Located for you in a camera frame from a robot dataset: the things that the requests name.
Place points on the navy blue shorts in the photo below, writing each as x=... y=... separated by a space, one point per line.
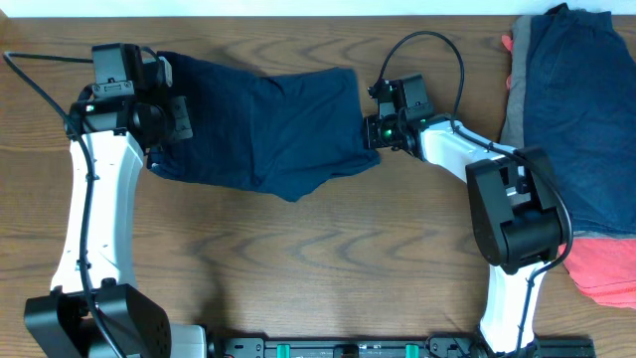
x=283 y=135

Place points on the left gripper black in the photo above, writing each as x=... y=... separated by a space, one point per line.
x=184 y=129

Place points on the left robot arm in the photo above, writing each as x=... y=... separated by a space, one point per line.
x=93 y=308

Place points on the navy shorts on stack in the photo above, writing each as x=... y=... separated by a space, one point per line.
x=576 y=124

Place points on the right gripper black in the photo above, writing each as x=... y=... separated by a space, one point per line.
x=371 y=132

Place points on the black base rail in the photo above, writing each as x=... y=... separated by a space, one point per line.
x=438 y=346

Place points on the red garment in stack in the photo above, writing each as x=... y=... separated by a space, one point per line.
x=599 y=193

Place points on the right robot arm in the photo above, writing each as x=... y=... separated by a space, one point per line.
x=518 y=217

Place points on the grey garment in stack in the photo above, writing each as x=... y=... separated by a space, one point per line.
x=514 y=99

